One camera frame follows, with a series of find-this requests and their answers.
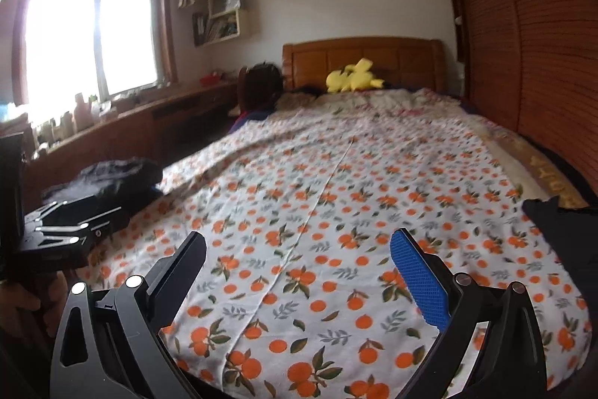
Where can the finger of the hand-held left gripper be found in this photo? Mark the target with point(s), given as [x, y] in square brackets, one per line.
[70, 209]
[93, 233]

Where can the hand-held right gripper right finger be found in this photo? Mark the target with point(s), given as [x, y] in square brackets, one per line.
[416, 277]

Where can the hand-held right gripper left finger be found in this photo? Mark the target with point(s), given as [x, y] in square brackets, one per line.
[180, 268]

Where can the black jacket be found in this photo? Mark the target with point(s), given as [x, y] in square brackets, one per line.
[117, 177]

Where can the person's left hand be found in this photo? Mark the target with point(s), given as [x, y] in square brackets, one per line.
[28, 301]

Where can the row of bottles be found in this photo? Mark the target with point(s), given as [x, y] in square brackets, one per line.
[82, 116]

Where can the orange print bed sheet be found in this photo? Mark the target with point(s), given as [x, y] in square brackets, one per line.
[327, 174]

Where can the wooden desk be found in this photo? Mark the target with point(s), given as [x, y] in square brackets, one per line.
[187, 109]

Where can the black garment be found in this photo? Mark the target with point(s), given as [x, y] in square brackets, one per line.
[565, 240]

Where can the beige blanket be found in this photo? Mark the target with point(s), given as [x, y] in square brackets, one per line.
[528, 165]

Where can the wooden framed window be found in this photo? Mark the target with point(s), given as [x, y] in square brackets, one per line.
[65, 34]

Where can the pink floral quilt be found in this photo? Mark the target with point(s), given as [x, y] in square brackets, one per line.
[383, 102]

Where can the red bowl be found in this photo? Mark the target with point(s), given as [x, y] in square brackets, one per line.
[210, 79]

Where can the yellow plush toy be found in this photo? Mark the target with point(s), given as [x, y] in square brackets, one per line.
[355, 79]

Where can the wooden bed headboard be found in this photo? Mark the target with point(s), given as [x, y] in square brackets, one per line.
[308, 62]

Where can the wooden slatted wardrobe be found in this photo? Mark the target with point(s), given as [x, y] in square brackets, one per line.
[537, 29]

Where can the white wall shelf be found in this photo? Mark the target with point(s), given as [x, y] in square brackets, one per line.
[224, 25]

